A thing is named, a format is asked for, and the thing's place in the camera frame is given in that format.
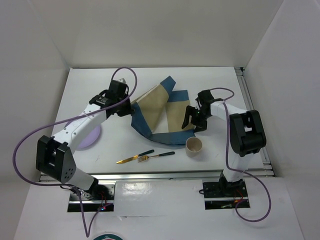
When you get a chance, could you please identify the beige plastic cup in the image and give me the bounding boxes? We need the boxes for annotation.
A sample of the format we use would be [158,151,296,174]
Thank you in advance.
[185,136,203,158]

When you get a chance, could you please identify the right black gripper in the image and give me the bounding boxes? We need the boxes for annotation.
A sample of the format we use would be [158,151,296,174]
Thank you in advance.
[181,105,211,133]

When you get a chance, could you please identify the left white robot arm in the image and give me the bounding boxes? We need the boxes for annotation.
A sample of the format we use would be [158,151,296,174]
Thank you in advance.
[36,78,133,200]

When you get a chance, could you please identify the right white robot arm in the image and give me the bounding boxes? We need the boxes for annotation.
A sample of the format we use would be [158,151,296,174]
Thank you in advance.
[181,89,267,197]

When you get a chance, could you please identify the blue and beige cloth placemat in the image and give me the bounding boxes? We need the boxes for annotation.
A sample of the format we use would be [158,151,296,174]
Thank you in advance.
[131,76,195,146]

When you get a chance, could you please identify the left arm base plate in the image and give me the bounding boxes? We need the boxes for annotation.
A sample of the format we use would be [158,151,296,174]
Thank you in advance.
[67,181,116,213]

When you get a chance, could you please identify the lilac plastic plate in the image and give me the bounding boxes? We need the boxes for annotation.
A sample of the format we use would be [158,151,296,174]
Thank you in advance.
[63,121,102,152]

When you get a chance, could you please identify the aluminium frame rail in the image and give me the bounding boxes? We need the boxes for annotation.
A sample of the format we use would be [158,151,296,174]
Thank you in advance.
[39,66,276,182]

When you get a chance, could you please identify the green round sticker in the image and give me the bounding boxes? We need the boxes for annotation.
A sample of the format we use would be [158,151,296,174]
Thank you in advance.
[93,233,124,240]

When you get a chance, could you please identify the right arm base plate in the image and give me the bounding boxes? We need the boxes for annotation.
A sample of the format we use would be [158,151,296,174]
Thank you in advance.
[198,181,250,210]

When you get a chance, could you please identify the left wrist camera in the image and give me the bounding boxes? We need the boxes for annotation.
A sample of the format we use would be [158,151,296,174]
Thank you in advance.
[117,78,127,84]

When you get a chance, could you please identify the gold knife dark handle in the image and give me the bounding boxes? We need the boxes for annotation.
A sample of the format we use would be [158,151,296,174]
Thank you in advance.
[116,149,155,164]

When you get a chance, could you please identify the gold fork dark handle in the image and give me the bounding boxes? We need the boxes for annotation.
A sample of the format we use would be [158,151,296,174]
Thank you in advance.
[137,151,175,163]

